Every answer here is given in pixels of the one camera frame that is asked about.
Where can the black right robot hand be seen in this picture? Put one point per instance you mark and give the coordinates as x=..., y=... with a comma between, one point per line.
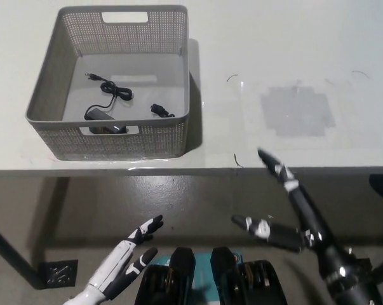
x=308, y=216

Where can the black and teal robot body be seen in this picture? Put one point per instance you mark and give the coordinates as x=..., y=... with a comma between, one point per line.
x=181, y=282

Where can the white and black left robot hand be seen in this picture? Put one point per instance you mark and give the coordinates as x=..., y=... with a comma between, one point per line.
x=111, y=267

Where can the grey perforated plastic basket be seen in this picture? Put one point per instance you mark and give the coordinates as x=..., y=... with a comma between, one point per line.
x=127, y=47

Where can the black floor foot plate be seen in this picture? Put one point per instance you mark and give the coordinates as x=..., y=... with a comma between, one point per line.
x=364, y=263
x=59, y=273

